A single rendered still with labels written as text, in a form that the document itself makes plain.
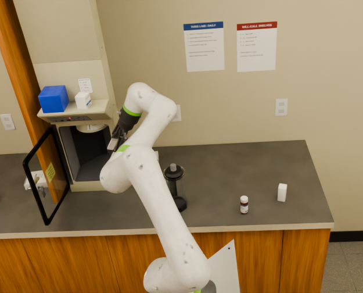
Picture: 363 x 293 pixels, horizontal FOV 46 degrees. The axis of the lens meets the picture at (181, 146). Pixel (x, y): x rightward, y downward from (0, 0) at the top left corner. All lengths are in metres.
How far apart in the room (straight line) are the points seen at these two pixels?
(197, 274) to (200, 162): 1.19
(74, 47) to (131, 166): 0.76
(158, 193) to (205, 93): 1.19
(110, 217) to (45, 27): 0.97
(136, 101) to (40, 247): 1.00
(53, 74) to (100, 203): 0.73
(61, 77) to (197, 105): 0.86
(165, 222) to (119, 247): 0.92
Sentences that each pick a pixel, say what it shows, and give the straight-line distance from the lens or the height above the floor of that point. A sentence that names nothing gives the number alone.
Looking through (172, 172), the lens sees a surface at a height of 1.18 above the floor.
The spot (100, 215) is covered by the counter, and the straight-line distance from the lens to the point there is 2.27.
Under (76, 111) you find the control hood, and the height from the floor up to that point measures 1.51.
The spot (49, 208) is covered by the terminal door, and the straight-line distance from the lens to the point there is 2.23.
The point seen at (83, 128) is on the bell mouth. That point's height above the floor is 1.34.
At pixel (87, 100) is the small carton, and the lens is 2.02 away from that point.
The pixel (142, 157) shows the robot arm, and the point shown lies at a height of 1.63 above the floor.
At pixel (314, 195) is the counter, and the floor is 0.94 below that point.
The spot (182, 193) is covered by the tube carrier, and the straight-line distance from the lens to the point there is 2.13.
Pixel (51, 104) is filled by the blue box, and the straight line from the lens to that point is 2.03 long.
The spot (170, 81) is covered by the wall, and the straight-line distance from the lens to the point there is 2.47.
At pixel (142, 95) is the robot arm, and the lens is 1.84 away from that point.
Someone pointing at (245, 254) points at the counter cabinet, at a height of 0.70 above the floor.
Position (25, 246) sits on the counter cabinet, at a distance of 2.45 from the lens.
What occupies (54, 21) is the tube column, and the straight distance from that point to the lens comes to 1.98.
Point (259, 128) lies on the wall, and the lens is 2.65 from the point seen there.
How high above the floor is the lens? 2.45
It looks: 35 degrees down
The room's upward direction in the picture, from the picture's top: 6 degrees counter-clockwise
